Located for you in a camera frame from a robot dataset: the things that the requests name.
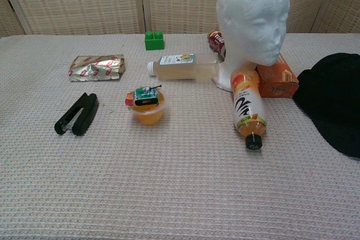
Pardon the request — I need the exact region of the black cap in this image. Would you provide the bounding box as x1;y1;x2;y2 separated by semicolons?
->
292;52;360;161

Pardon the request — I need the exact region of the clear tea bottle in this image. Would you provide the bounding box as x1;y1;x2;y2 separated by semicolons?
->
146;52;219;81

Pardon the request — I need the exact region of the orange juice bottle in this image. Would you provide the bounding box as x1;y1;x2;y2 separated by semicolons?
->
230;64;268;151

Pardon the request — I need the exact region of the white foam mannequin head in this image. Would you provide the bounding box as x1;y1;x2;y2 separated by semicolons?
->
211;0;291;93

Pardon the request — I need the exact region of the orange fruit jelly cup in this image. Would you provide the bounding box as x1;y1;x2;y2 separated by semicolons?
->
124;90;166;125

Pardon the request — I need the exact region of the small green toy tank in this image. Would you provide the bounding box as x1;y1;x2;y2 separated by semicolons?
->
132;84;163;107

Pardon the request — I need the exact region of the green toy building block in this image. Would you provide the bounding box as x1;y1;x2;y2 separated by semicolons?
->
145;30;165;51

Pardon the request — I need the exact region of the red brown drink can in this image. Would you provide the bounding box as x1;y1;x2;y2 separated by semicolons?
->
207;30;227;62

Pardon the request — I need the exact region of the woven tablecloth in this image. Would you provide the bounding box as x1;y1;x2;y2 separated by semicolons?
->
0;33;360;240

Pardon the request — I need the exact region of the gold red foil snack packet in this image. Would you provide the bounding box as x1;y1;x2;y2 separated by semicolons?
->
68;53;125;83

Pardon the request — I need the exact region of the orange cardboard box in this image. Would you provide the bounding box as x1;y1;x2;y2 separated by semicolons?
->
255;53;300;99

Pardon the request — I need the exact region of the black stapler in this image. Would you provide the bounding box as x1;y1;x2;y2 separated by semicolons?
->
54;92;100;136

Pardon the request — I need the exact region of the woven folding screen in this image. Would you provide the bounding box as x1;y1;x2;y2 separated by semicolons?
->
0;0;360;38

